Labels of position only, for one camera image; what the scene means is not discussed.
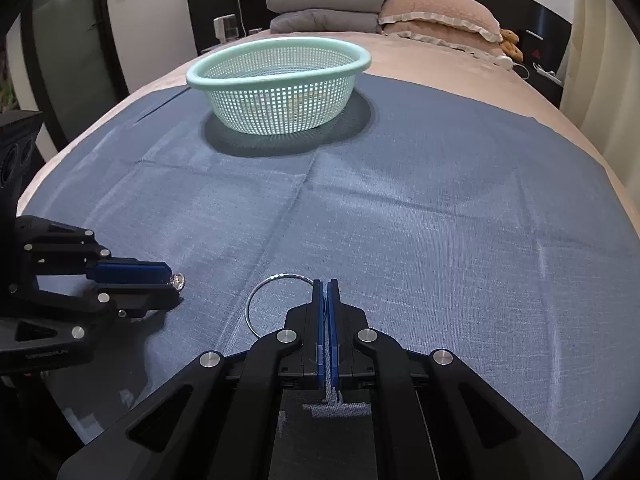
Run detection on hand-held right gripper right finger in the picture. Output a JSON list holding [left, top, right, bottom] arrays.
[[326, 278, 583, 480]]

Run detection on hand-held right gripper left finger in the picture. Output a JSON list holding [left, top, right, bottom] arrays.
[[57, 278, 327, 480]]

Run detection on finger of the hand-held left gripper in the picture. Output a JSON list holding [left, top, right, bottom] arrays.
[[15, 215, 172, 286], [0, 277, 182, 375]]

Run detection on silver hoop bangle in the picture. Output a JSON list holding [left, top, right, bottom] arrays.
[[245, 272, 321, 341]]

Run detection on green plastic basket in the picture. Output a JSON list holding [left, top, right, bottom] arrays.
[[186, 37, 372, 136]]

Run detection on dark glass door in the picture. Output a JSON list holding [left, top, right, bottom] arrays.
[[0, 0, 132, 156]]

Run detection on blue cloth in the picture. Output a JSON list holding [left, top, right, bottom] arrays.
[[15, 72, 640, 480]]

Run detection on white bedside gadget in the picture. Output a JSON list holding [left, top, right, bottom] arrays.
[[214, 14, 241, 43]]

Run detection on bed with beige sheet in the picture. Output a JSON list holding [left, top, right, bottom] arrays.
[[15, 30, 640, 241]]

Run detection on pink ruffled pillow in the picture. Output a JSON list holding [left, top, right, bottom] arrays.
[[382, 30, 501, 57], [378, 0, 503, 43]]

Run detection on white power strip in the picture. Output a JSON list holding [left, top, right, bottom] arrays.
[[532, 62, 563, 86]]

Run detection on brown teddy bear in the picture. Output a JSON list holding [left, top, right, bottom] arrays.
[[500, 29, 525, 63]]

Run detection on black box with red mark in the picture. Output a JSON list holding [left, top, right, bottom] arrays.
[[522, 7, 553, 68]]

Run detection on cream curtain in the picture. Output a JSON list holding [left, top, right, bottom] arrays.
[[560, 0, 640, 196]]

